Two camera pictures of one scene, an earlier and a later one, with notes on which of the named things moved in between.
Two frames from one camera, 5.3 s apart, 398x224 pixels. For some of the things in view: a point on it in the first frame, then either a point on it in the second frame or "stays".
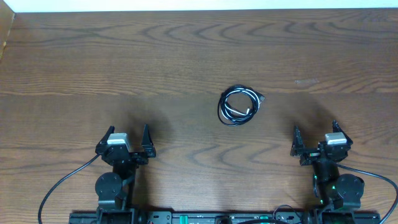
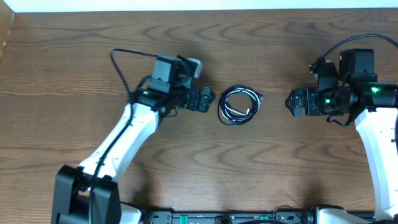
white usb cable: x=231 y=114 stays
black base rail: x=219 y=217 stays
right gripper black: x=298 y=149 → x=310 y=95
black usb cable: x=231 y=116 stays
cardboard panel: x=6 y=18 stays
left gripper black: x=149 y=151 → x=204 y=102
